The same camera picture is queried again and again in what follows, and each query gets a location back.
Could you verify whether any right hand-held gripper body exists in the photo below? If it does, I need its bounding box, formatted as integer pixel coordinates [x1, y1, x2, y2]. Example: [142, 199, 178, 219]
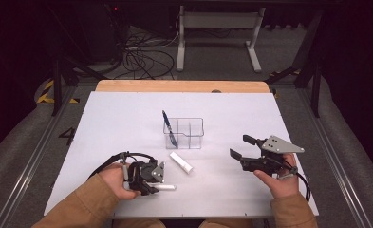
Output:
[239, 135, 306, 181]

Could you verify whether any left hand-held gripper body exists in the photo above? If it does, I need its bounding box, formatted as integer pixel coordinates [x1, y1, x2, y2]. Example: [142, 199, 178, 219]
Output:
[123, 152, 166, 195]

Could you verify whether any long white pen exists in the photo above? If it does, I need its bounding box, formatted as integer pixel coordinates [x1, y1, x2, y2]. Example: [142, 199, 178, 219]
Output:
[154, 184, 177, 192]

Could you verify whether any clear plastic organizer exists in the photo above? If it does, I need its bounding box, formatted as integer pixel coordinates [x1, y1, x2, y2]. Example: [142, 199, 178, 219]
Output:
[162, 117, 205, 150]

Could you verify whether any blue pen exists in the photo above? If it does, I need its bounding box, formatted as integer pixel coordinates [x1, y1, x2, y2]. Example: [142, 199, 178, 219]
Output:
[161, 109, 179, 149]

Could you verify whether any person's left hand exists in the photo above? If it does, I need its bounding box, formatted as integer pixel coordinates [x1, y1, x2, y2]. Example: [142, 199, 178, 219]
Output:
[98, 161, 141, 201]

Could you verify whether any person's right hand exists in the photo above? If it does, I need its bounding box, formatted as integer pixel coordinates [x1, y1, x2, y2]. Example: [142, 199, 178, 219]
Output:
[253, 153, 301, 200]

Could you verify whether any short white stick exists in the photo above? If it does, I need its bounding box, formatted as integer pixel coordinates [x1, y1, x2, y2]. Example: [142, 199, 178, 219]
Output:
[169, 151, 195, 175]

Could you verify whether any white table board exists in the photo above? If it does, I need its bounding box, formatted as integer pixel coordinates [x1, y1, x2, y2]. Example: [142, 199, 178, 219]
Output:
[44, 91, 320, 220]

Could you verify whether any black metal stand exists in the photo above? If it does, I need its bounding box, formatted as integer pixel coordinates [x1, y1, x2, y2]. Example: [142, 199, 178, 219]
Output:
[265, 9, 324, 119]
[49, 56, 107, 117]

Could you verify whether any wooden table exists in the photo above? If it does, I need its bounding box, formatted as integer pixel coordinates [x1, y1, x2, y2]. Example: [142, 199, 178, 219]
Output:
[95, 79, 271, 94]

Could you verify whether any yellow black hazard tape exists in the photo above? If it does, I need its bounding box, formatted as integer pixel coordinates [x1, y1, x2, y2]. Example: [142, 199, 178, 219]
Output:
[36, 79, 81, 105]

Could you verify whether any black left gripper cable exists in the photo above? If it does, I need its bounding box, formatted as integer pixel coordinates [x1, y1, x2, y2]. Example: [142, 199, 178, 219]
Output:
[87, 151, 159, 181]

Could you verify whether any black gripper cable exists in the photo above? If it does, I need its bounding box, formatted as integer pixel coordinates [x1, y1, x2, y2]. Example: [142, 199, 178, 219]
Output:
[87, 151, 159, 181]
[296, 172, 312, 203]

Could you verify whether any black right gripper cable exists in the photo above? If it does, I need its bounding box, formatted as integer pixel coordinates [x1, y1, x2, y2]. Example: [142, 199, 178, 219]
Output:
[296, 172, 312, 203]

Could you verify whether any aluminium floor rail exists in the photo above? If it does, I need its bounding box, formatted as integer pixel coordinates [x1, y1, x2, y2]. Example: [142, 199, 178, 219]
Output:
[0, 85, 78, 228]
[296, 88, 373, 228]

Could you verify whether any tangle of black floor cables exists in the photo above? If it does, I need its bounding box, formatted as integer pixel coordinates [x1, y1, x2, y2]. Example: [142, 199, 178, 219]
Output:
[111, 12, 179, 81]

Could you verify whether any white metal stand frame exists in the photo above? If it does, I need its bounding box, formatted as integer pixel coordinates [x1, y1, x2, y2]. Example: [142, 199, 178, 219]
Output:
[176, 5, 267, 74]

